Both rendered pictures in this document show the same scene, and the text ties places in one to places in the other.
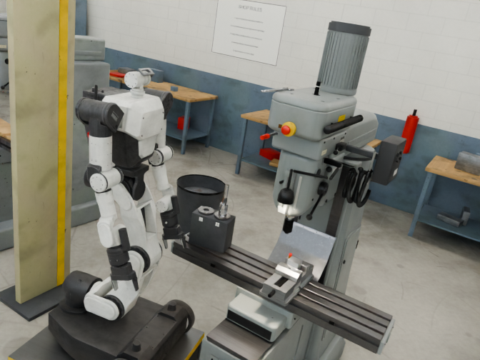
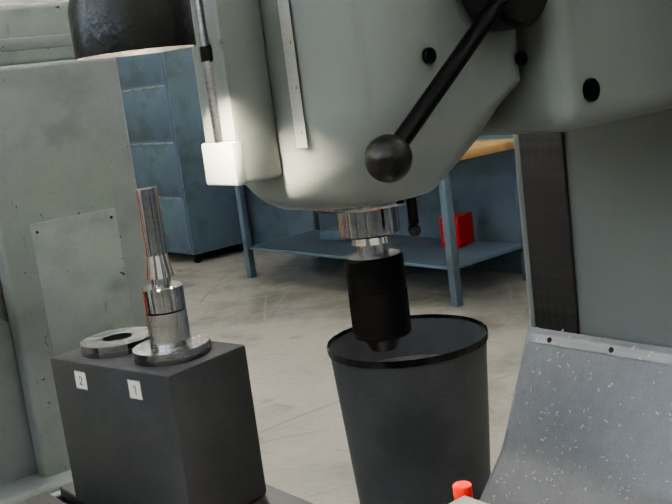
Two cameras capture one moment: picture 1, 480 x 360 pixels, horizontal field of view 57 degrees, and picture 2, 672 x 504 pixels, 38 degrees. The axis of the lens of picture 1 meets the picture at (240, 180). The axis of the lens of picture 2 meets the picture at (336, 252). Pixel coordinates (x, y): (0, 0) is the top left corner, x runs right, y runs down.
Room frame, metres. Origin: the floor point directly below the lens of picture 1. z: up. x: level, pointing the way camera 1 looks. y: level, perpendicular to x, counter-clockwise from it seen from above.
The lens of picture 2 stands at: (1.31, -0.54, 1.41)
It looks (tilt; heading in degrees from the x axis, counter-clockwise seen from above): 10 degrees down; 23
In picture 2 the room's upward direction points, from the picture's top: 7 degrees counter-clockwise
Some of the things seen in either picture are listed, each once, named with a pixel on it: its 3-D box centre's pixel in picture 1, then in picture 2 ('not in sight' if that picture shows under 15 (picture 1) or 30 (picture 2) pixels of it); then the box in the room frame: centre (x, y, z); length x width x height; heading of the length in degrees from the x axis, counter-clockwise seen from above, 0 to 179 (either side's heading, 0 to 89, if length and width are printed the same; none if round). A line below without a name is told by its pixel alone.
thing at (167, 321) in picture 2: (223, 209); (167, 318); (2.23, 0.06, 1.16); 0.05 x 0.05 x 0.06
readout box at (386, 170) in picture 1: (390, 160); not in sight; (2.12, -0.71, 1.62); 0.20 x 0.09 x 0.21; 151
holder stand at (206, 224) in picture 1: (211, 228); (156, 420); (2.24, 0.11, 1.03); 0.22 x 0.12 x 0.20; 72
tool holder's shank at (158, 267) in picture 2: (226, 193); (153, 237); (2.23, 0.06, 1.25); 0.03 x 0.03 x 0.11
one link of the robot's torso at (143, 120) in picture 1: (123, 123); not in sight; (1.93, 0.56, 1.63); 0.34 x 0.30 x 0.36; 162
